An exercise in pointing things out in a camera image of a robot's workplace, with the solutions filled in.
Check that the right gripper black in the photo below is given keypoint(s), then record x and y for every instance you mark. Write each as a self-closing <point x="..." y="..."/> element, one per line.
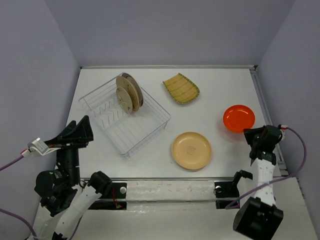
<point x="248" y="132"/>

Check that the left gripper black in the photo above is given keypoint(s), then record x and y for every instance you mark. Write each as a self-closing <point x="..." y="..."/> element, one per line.
<point x="79" y="135"/>

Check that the orange round plate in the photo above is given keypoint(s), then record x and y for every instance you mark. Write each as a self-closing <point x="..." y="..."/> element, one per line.
<point x="238" y="117"/>

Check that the small beige flower plate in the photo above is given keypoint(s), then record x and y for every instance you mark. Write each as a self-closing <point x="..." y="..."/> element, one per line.
<point x="124" y="99"/>

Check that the beige floral square plate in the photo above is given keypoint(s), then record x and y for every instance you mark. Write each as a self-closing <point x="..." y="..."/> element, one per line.
<point x="128" y="86"/>

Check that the green rimmed white plate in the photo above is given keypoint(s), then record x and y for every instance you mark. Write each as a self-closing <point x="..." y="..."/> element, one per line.
<point x="136" y="86"/>

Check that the yellow bamboo pattern plate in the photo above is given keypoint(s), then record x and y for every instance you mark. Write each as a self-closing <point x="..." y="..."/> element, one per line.
<point x="181" y="89"/>

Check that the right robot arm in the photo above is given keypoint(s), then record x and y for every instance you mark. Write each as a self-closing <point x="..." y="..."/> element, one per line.
<point x="259" y="217"/>

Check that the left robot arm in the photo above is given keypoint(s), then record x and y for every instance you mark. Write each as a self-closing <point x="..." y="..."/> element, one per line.
<point x="63" y="207"/>

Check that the large yellow round plate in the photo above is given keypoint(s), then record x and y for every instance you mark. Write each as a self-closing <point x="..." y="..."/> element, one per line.
<point x="191" y="151"/>

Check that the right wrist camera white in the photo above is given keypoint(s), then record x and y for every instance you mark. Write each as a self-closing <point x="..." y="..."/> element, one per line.
<point x="283" y="129"/>

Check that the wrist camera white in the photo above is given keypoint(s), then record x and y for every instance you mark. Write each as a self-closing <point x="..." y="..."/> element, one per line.
<point x="37" y="148"/>
<point x="283" y="129"/>

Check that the clear wire dish rack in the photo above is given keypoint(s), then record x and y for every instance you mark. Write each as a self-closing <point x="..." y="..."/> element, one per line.
<point x="127" y="132"/>

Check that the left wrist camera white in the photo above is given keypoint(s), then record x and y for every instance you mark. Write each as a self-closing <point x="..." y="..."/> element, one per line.
<point x="37" y="148"/>

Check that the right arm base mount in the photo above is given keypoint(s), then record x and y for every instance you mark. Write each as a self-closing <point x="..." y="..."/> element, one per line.
<point x="225" y="192"/>

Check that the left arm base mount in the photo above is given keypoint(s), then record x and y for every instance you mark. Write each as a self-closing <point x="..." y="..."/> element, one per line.
<point x="114" y="200"/>

